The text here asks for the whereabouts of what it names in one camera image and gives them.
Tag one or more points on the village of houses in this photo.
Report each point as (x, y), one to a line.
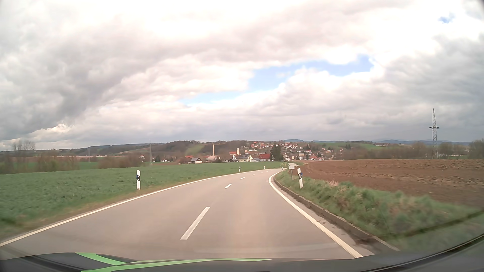
(264, 153)

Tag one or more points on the grey asphalt road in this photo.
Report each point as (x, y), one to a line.
(242, 211)

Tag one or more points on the pole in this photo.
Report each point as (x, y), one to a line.
(150, 152)

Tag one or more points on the car's own bonnet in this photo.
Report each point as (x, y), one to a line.
(211, 265)

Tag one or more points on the grass verge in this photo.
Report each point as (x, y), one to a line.
(370, 209)

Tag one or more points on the row of bare trees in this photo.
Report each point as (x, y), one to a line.
(412, 150)

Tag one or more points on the brown ploughed field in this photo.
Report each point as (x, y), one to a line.
(408, 175)

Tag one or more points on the green field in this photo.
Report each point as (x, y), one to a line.
(75, 185)

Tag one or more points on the row of bare bushes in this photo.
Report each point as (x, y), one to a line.
(56, 163)

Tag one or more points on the steel lattice pylon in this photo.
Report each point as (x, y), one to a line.
(434, 133)

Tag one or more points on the road sign on post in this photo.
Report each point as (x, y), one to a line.
(291, 167)

